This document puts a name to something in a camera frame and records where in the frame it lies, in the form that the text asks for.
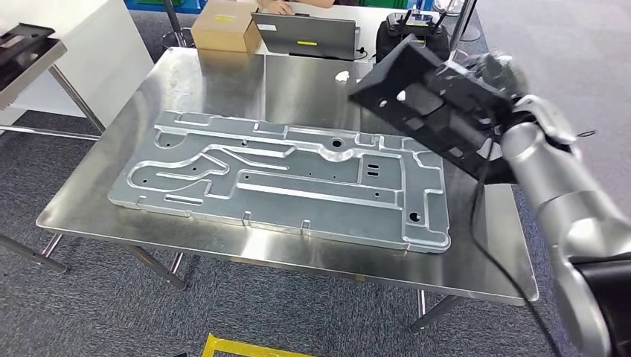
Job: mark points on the stainless steel side table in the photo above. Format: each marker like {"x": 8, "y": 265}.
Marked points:
{"x": 29, "y": 74}

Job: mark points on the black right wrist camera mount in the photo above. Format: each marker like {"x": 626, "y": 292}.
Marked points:
{"x": 463, "y": 98}

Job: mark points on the black parts on side table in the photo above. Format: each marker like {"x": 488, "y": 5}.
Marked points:
{"x": 24, "y": 42}

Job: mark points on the person's hand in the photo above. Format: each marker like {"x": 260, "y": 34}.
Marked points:
{"x": 278, "y": 6}

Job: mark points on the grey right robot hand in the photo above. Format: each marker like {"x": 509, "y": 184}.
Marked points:
{"x": 503, "y": 69}

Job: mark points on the grey laptop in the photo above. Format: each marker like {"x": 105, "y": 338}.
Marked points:
{"x": 305, "y": 34}

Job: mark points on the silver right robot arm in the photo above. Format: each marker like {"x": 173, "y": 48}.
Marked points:
{"x": 562, "y": 197}

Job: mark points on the grey machined metal plate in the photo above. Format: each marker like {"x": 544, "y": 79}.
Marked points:
{"x": 296, "y": 207}

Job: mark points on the small white crumpled tissue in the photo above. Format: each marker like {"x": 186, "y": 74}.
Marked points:
{"x": 342, "y": 76}

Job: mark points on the black plastic panel part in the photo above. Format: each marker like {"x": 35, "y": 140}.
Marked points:
{"x": 394, "y": 88}

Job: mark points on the cardboard box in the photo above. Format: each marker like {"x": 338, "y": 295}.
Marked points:
{"x": 222, "y": 29}

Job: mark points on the yellow floor tape square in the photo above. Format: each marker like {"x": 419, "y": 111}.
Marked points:
{"x": 246, "y": 349}

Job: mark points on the white partition panel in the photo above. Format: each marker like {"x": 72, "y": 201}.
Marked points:
{"x": 98, "y": 39}

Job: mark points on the black pole with chrome base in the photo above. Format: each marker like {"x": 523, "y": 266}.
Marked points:
{"x": 177, "y": 37}

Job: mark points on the stainless steel workbench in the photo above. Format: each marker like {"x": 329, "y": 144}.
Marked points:
{"x": 246, "y": 79}

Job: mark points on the black remote controller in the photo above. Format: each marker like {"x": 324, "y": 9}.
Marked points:
{"x": 414, "y": 29}

